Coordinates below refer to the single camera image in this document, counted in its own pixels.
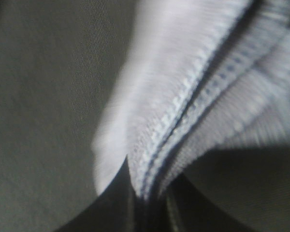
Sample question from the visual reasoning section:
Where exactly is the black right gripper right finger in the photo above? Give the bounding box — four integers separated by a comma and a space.
161, 175, 247, 232

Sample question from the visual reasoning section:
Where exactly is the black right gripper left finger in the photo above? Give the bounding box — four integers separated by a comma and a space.
56, 159, 145, 232

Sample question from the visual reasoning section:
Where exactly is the lavender grey towel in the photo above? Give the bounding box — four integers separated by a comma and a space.
92, 0, 290, 202

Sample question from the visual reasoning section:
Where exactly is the black fabric table mat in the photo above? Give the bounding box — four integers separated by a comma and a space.
0, 0, 290, 232

